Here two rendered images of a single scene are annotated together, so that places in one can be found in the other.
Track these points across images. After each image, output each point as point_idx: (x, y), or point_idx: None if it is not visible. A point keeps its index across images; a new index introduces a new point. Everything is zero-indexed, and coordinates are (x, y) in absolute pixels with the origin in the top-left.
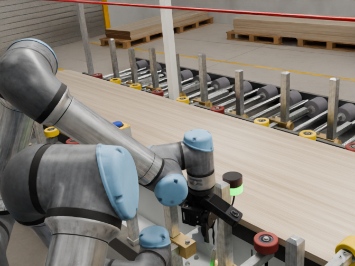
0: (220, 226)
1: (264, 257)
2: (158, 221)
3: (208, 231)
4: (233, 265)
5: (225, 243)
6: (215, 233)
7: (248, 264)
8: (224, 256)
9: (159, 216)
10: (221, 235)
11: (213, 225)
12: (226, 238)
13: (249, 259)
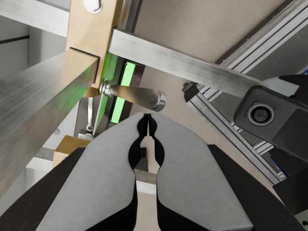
0: (26, 143)
1: None
2: (20, 190)
3: (235, 217)
4: (73, 48)
5: (60, 83)
6: (112, 145)
7: (40, 13)
8: (85, 71)
9: (14, 195)
10: (51, 115)
11: (121, 215)
12: (44, 87)
13: (24, 19)
